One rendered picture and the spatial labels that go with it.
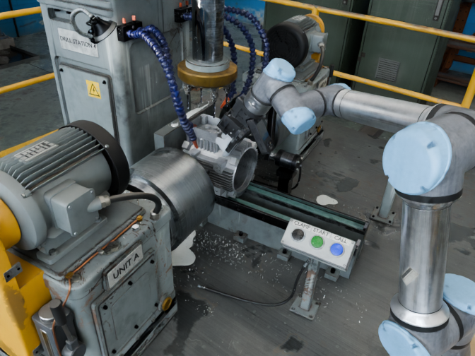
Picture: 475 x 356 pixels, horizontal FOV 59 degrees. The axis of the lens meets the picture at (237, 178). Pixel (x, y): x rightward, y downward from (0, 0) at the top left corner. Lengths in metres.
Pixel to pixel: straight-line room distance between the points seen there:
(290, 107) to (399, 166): 0.36
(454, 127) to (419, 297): 0.34
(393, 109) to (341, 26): 3.56
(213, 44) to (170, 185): 0.42
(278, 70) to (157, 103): 0.51
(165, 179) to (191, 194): 0.08
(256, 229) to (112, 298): 0.62
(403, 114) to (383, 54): 3.46
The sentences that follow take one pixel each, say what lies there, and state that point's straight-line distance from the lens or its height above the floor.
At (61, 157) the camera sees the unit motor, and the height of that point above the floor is 1.35.
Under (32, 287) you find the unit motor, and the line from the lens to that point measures 0.87.
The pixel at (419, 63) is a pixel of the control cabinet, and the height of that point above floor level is 0.55.
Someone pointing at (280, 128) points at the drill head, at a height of 1.07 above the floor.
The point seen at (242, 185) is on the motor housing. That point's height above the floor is 0.94.
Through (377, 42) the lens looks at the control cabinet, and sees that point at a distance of 4.42.
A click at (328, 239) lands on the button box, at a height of 1.08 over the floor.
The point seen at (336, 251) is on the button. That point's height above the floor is 1.07.
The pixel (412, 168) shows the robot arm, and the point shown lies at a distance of 0.78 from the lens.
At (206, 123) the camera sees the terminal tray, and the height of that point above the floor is 1.11.
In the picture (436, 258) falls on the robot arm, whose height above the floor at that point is 1.20.
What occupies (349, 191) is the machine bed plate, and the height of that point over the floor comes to 0.80.
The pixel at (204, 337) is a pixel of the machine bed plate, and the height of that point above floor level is 0.80.
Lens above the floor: 1.76
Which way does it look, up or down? 34 degrees down
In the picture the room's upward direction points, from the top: 3 degrees clockwise
